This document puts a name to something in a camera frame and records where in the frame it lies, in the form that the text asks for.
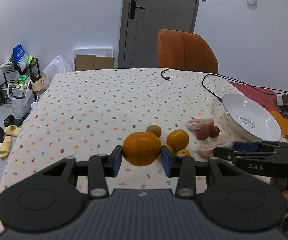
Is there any cardboard sheet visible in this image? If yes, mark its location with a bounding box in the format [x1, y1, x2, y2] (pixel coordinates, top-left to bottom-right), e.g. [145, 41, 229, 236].
[75, 55, 115, 71]

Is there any medium orange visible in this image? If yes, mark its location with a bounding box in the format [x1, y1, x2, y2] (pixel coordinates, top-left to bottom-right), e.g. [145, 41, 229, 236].
[166, 129, 190, 152]

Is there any white board against wall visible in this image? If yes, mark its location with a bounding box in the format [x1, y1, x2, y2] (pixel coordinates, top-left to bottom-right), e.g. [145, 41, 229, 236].
[73, 48, 114, 71]

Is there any green-brown round fruit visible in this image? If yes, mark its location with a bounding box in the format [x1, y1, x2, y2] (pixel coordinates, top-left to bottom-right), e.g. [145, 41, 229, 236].
[146, 124, 162, 137]

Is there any blue plastic bag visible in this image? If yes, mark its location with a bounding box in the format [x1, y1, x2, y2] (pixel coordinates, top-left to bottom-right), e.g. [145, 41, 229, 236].
[13, 44, 29, 71]

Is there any small tangerine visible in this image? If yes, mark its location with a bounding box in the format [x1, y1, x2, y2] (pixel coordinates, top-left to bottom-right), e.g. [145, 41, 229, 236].
[177, 149, 191, 156]

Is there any large orange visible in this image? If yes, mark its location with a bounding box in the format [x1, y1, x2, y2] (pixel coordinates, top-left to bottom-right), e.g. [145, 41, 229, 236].
[122, 132, 161, 166]

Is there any yellow slipper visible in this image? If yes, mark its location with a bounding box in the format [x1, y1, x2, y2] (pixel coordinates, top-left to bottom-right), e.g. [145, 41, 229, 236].
[0, 135, 12, 158]
[4, 125, 21, 137]

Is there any black cable long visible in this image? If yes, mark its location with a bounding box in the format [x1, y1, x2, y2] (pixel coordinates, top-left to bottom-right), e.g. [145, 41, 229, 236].
[201, 73, 288, 102]

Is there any black usb cable short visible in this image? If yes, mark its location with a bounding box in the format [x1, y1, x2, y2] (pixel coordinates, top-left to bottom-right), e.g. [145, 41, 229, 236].
[160, 68, 174, 81]

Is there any white shopping bag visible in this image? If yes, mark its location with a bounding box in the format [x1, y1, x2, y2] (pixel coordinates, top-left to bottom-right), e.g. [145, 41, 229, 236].
[7, 81, 34, 118]

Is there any red orange cartoon mat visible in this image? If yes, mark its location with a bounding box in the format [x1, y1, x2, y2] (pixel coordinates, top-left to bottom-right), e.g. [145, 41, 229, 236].
[230, 82, 288, 141]

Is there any black shoe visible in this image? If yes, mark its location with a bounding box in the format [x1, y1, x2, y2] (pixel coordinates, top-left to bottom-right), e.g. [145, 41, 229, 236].
[3, 115, 23, 127]

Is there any peeled pomelo piece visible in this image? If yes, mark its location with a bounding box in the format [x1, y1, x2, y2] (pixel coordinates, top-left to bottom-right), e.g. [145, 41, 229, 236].
[186, 118, 215, 132]
[197, 141, 234, 159]

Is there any dark red fruit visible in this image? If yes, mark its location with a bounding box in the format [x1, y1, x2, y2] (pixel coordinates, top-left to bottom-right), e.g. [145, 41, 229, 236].
[210, 125, 220, 138]
[196, 127, 210, 140]

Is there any clear plastic bag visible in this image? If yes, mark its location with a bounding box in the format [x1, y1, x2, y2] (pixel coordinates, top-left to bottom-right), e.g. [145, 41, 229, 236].
[43, 55, 73, 80]

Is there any yellow slipper near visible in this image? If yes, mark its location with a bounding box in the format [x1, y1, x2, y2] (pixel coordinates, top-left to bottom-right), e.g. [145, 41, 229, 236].
[0, 135, 12, 158]

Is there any orange leather chair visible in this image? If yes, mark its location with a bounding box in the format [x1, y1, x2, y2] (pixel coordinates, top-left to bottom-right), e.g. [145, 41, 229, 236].
[157, 29, 218, 74]

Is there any yellow slipper far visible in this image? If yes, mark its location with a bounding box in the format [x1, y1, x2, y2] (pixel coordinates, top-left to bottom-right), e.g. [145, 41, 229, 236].
[4, 125, 21, 137]

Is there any white plate blue rim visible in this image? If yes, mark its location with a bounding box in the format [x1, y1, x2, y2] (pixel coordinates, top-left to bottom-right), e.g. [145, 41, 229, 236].
[222, 94, 282, 142]

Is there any white wall switch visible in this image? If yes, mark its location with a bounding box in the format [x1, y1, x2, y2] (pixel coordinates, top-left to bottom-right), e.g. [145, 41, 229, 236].
[247, 0, 256, 5]

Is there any black metal shelf rack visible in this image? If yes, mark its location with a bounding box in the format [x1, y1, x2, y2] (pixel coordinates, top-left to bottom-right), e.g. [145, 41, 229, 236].
[0, 55, 41, 103]

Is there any grey door with handle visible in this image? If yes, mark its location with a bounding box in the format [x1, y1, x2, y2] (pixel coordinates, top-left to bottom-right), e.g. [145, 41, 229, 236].
[117, 0, 199, 68]

